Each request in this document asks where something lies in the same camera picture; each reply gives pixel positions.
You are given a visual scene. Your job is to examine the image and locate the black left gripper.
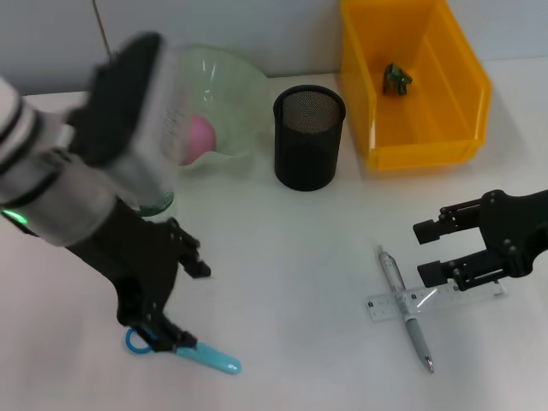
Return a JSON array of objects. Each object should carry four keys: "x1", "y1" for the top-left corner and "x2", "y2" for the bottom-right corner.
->
[{"x1": 63, "y1": 200, "x2": 213, "y2": 354}]

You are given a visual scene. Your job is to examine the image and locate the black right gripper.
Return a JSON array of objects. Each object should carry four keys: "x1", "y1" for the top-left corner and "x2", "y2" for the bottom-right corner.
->
[{"x1": 413, "y1": 189, "x2": 548, "y2": 292}]

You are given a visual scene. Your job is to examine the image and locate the blue teal scissors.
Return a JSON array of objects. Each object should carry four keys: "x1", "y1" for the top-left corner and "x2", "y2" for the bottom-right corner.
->
[{"x1": 124, "y1": 327, "x2": 242, "y2": 377}]

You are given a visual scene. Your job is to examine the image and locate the clear green-label water bottle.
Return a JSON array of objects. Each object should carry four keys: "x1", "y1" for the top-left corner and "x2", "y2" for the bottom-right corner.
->
[{"x1": 132, "y1": 190, "x2": 179, "y2": 223}]

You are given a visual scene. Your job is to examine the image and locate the pink peach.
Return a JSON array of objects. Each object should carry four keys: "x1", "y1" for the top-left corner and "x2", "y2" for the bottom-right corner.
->
[{"x1": 182, "y1": 113, "x2": 218, "y2": 166}]

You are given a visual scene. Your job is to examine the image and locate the green plastic wrapper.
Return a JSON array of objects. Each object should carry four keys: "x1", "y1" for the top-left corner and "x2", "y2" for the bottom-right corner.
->
[{"x1": 381, "y1": 63, "x2": 414, "y2": 98}]

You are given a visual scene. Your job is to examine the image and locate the transparent plastic ruler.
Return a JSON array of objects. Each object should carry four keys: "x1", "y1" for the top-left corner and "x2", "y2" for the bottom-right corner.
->
[{"x1": 365, "y1": 282, "x2": 509, "y2": 323}]

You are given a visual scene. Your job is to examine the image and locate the grey ballpoint pen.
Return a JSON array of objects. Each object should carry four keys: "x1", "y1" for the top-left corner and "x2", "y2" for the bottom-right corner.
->
[{"x1": 377, "y1": 244, "x2": 436, "y2": 374}]

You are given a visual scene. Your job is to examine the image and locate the black mesh pen cup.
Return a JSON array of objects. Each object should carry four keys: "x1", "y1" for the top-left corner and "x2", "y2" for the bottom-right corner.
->
[{"x1": 272, "y1": 84, "x2": 347, "y2": 192}]

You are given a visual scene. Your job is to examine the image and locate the translucent green fruit plate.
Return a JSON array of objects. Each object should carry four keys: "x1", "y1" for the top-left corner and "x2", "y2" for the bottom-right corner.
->
[{"x1": 170, "y1": 42, "x2": 273, "y2": 172}]

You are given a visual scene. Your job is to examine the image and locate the yellow plastic storage bin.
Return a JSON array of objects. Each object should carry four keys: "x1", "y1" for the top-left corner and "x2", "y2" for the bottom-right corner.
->
[{"x1": 340, "y1": 0, "x2": 493, "y2": 172}]

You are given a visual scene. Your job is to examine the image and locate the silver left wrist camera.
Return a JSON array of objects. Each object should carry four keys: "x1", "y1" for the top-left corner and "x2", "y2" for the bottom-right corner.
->
[{"x1": 68, "y1": 32, "x2": 189, "y2": 202}]

